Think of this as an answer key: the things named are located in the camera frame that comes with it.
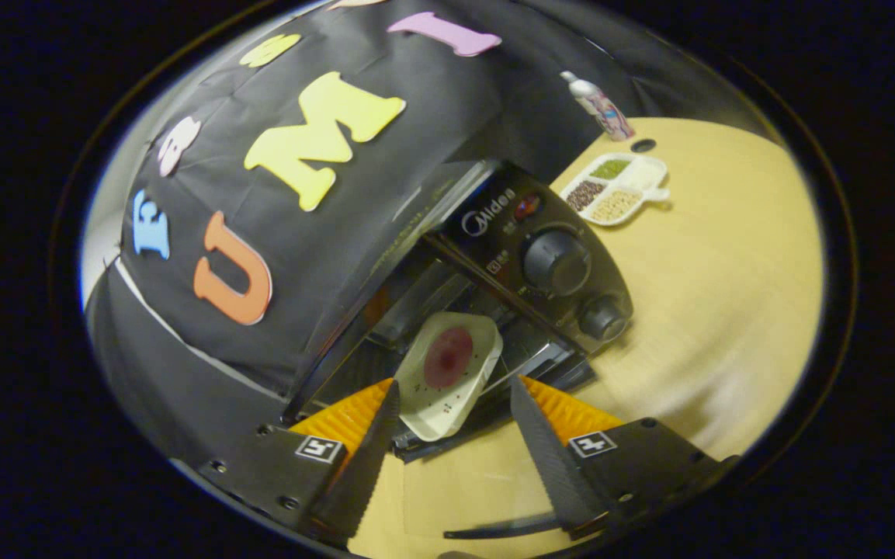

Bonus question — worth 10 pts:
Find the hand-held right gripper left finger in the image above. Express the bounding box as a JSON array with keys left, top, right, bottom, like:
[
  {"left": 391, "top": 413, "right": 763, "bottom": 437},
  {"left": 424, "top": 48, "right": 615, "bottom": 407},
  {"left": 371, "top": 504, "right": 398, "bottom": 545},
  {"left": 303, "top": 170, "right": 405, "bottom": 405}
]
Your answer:
[{"left": 197, "top": 379, "right": 403, "bottom": 543}]

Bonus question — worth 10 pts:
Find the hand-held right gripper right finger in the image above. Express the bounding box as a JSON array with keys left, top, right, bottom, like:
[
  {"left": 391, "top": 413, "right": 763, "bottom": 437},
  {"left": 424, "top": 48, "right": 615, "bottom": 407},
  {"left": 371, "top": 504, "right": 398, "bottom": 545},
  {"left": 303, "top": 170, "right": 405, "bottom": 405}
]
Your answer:
[{"left": 509, "top": 375, "right": 741, "bottom": 542}]

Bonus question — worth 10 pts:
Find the pink round ham slice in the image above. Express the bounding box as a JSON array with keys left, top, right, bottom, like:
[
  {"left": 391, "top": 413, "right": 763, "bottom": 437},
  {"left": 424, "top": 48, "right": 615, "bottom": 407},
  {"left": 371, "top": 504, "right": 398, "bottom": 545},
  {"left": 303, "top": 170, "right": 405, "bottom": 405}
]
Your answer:
[{"left": 424, "top": 326, "right": 474, "bottom": 389}]

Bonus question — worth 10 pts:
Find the white square plate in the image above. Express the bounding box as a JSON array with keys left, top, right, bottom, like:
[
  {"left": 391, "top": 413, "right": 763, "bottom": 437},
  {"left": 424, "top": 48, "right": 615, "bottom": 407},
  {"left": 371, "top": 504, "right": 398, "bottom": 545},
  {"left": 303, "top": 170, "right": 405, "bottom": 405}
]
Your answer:
[{"left": 394, "top": 312, "right": 504, "bottom": 442}]

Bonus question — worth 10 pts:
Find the black electric oven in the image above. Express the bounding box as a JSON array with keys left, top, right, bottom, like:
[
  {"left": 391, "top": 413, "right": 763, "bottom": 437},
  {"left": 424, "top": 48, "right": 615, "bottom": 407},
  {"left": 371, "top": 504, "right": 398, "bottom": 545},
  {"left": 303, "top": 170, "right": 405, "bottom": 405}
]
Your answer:
[{"left": 284, "top": 159, "right": 634, "bottom": 540}]

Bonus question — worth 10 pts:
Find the pile of yellow soybeans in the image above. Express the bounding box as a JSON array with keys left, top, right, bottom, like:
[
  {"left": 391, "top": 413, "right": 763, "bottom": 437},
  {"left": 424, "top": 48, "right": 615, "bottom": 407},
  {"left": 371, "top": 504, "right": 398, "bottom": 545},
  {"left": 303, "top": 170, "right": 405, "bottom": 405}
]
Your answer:
[{"left": 591, "top": 191, "right": 640, "bottom": 222}]

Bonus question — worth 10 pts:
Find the pile of dark red beans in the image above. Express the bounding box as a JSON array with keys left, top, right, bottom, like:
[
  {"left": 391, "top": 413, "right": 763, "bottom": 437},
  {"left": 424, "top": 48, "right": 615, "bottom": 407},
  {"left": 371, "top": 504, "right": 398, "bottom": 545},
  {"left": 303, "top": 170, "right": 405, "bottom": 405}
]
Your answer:
[{"left": 566, "top": 181, "right": 607, "bottom": 212}]

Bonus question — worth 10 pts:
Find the white compartment tray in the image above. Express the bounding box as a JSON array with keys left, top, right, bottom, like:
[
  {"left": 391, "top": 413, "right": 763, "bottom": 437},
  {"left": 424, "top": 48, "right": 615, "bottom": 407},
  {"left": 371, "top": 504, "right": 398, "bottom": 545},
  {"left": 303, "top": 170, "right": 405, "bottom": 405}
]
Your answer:
[{"left": 560, "top": 153, "right": 671, "bottom": 227}]

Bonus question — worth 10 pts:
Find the silver printed spray bottle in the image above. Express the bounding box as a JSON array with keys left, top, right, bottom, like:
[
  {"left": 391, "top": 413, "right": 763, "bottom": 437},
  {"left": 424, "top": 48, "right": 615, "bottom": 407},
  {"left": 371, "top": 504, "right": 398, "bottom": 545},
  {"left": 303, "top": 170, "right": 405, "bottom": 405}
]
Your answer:
[{"left": 560, "top": 71, "right": 636, "bottom": 142}]

